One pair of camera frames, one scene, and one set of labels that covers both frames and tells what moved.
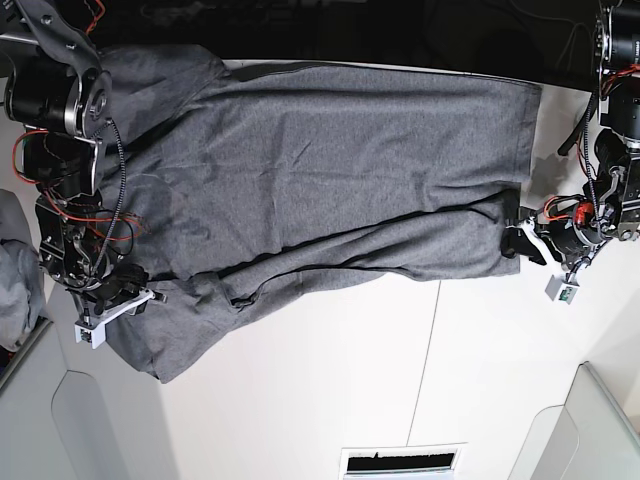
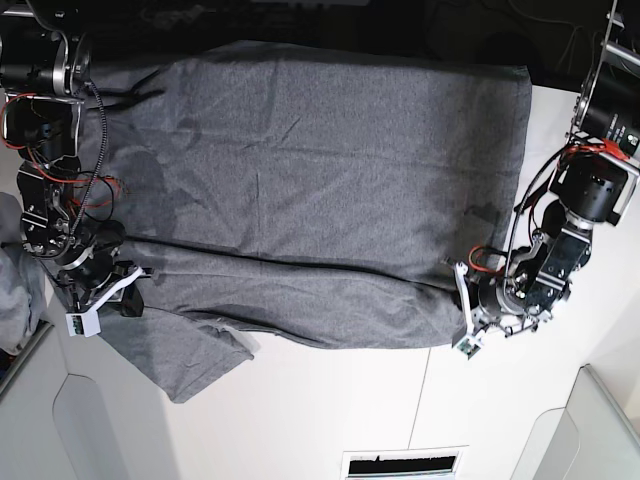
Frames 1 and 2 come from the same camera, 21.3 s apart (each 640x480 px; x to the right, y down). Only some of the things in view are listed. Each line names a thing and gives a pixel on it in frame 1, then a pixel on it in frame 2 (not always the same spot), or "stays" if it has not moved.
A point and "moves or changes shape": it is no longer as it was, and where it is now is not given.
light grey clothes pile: (22, 277) stays
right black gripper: (567, 242) to (496, 305)
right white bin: (589, 437) stays
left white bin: (53, 421) stays
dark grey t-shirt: (230, 187) moves or changes shape
